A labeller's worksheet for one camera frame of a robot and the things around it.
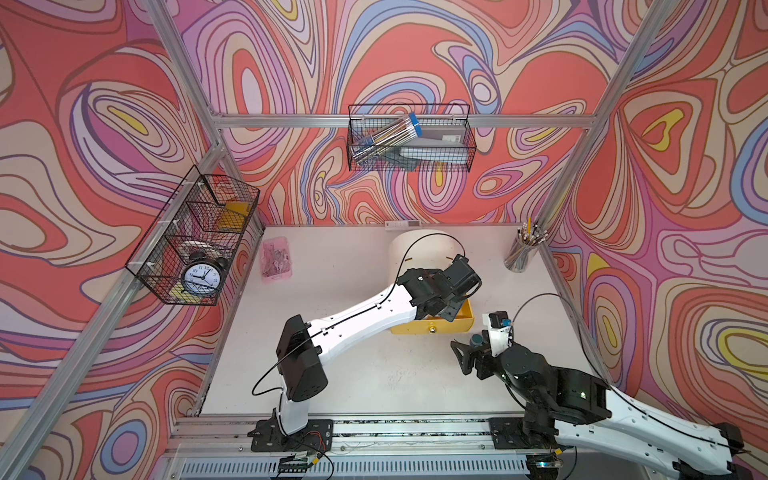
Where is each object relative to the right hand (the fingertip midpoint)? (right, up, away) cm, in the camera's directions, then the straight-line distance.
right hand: (469, 347), depth 72 cm
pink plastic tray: (-61, +20, +36) cm, 74 cm away
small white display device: (-14, +34, +47) cm, 60 cm away
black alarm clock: (-63, +17, -4) cm, 65 cm away
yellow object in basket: (-62, +32, +7) cm, 70 cm away
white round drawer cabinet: (-11, +24, +8) cm, 28 cm away
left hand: (-4, +11, +4) cm, 13 cm away
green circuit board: (-43, -29, 0) cm, 52 cm away
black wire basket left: (-66, +24, -3) cm, 71 cm away
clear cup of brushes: (+25, +25, +24) cm, 43 cm away
